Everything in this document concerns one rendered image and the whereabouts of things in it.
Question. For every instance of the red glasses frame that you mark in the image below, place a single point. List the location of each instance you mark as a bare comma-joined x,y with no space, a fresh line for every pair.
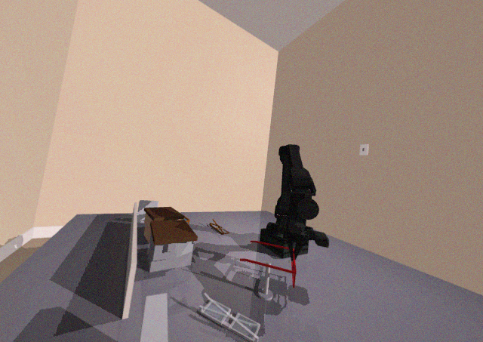
293,265

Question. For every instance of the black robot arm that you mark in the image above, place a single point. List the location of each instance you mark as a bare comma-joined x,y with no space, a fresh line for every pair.
296,178

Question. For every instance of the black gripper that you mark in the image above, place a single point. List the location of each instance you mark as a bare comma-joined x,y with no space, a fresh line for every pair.
273,229

